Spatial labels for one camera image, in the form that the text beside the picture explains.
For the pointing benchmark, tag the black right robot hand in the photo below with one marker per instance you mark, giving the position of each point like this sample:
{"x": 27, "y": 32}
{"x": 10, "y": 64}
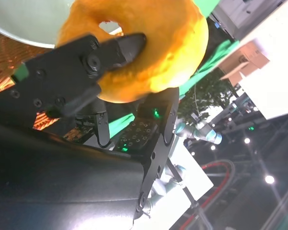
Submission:
{"x": 50, "y": 179}

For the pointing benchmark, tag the pale grey-green bowl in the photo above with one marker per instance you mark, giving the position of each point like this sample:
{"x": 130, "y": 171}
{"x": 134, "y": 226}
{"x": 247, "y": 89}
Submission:
{"x": 26, "y": 19}

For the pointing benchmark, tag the smooth orange donut bread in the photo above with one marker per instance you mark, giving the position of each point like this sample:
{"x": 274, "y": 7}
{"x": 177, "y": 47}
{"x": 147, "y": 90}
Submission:
{"x": 172, "y": 48}

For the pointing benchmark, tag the silver blue-jointed robot arm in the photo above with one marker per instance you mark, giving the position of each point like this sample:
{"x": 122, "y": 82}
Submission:
{"x": 201, "y": 131}

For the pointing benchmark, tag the orange wicker basket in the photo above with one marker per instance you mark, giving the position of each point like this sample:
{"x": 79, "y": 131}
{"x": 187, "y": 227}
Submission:
{"x": 0, "y": 62}

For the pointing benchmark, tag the green tablecloth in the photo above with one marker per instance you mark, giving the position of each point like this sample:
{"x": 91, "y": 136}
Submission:
{"x": 213, "y": 55}

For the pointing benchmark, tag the brown cardboard box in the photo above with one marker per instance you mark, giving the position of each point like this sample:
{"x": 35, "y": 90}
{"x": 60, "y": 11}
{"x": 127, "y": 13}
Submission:
{"x": 249, "y": 57}

